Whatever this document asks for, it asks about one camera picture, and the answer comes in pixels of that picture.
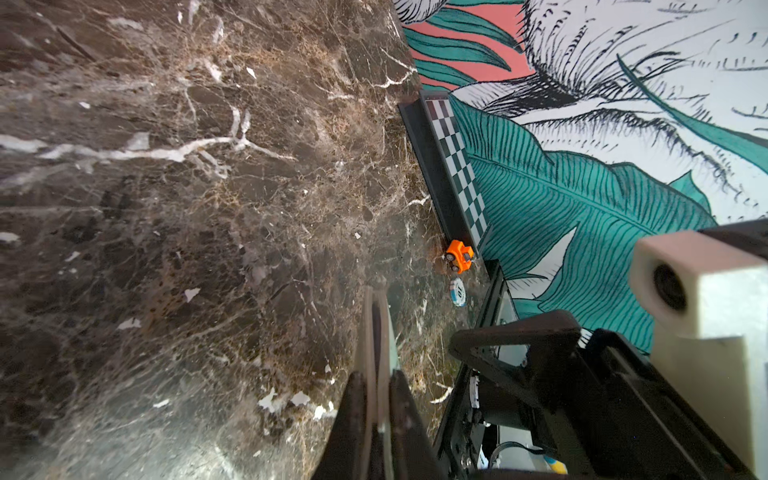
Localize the small orange toy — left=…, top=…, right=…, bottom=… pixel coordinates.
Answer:
left=444, top=239, right=476, bottom=274

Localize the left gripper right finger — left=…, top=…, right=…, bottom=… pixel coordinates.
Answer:
left=389, top=370, right=447, bottom=480

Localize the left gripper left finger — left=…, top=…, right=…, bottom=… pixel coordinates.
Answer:
left=312, top=371, right=369, bottom=480

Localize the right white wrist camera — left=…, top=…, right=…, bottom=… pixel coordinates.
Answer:
left=629, top=231, right=767, bottom=479

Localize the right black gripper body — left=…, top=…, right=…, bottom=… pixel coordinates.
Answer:
left=448, top=218, right=768, bottom=480

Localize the small white round disc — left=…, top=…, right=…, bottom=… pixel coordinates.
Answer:
left=449, top=278, right=467, bottom=307

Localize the black white checkerboard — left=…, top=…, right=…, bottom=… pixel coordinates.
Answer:
left=398, top=91, right=491, bottom=256

